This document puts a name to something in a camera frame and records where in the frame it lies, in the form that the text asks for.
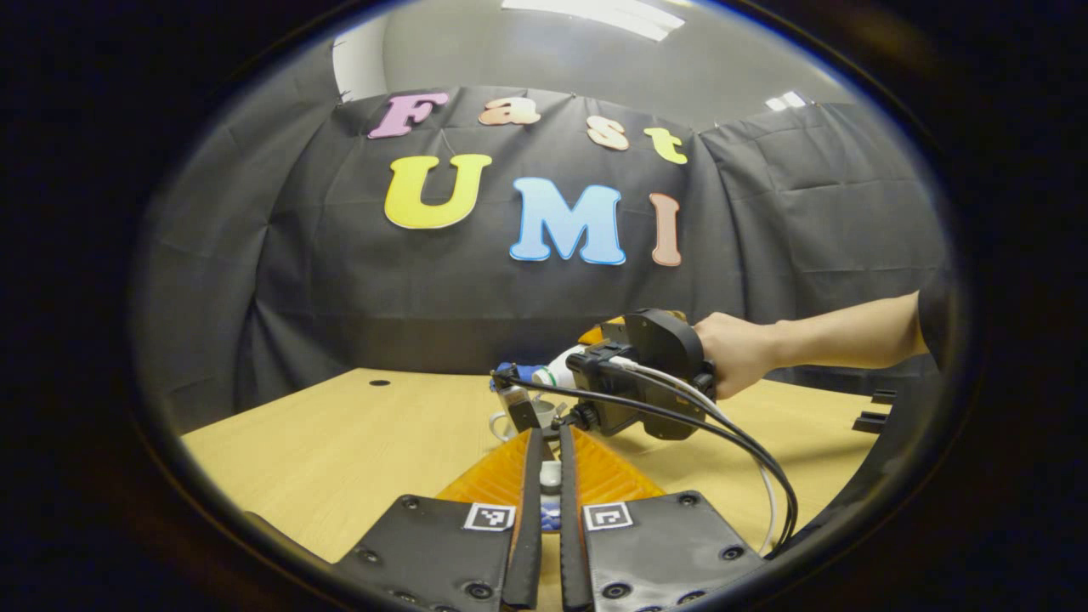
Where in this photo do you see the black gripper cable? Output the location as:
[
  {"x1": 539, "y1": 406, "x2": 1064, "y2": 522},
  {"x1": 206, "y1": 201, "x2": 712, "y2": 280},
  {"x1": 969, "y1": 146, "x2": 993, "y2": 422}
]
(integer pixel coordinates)
[{"x1": 491, "y1": 367, "x2": 800, "y2": 560}]

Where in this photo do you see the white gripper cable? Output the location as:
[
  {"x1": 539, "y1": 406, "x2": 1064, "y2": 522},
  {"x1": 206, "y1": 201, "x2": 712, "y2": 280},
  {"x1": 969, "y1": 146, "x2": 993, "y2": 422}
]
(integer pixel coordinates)
[{"x1": 608, "y1": 355, "x2": 779, "y2": 553}]

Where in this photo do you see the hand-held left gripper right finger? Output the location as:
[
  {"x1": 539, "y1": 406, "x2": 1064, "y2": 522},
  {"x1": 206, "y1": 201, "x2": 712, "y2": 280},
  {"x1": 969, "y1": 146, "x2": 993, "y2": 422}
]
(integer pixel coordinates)
[{"x1": 557, "y1": 423, "x2": 766, "y2": 612}]

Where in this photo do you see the black backdrop cloth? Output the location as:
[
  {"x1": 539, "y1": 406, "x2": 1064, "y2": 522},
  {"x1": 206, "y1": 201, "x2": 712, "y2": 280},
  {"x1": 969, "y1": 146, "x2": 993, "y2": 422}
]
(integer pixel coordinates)
[{"x1": 127, "y1": 85, "x2": 957, "y2": 434}]

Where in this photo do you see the white water bottle green label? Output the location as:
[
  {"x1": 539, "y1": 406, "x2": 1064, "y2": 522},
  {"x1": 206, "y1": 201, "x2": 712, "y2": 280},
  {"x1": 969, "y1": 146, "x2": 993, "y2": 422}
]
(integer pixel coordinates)
[{"x1": 531, "y1": 344, "x2": 589, "y2": 392}]

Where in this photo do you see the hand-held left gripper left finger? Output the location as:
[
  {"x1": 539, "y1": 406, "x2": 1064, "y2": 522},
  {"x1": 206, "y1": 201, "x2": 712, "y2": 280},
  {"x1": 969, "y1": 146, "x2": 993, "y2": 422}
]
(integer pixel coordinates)
[{"x1": 331, "y1": 428, "x2": 545, "y2": 612}]

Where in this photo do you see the white teacup lid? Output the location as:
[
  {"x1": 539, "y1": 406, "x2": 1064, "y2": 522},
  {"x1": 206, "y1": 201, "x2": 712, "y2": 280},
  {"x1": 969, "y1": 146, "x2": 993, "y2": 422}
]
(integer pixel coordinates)
[{"x1": 539, "y1": 459, "x2": 564, "y2": 532}]

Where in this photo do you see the white ceramic teacup with spout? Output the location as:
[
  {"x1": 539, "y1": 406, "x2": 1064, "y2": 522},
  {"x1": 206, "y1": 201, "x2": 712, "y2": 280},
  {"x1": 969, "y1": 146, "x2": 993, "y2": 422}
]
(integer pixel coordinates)
[{"x1": 488, "y1": 398, "x2": 569, "y2": 445}]

